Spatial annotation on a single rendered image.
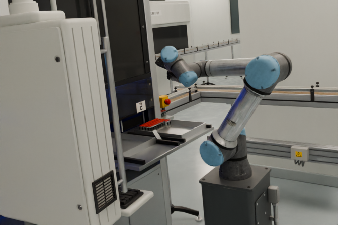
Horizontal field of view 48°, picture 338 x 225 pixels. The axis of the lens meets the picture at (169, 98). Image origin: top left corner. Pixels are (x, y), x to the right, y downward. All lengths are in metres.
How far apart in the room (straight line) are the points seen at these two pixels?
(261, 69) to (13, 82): 0.87
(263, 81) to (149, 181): 1.31
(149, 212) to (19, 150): 1.28
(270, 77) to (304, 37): 2.01
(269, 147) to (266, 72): 1.67
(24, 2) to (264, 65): 0.86
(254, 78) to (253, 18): 2.14
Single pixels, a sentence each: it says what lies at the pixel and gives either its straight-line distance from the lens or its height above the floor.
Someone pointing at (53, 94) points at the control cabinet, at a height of 1.32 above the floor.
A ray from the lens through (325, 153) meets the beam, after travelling 2.90.
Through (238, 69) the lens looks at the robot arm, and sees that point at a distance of 1.63.
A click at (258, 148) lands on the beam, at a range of 3.07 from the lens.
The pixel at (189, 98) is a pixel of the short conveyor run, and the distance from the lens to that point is 2.98.
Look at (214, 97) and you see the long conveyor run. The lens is 3.08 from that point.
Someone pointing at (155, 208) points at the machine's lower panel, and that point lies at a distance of 2.60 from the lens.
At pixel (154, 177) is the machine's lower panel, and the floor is 0.54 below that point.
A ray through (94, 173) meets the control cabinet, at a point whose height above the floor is 1.03.
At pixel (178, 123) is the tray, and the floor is 0.89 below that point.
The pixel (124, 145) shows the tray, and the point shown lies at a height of 0.88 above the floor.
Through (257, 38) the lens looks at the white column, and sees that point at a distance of 3.52.
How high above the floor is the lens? 1.50
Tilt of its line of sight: 11 degrees down
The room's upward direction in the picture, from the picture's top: 5 degrees counter-clockwise
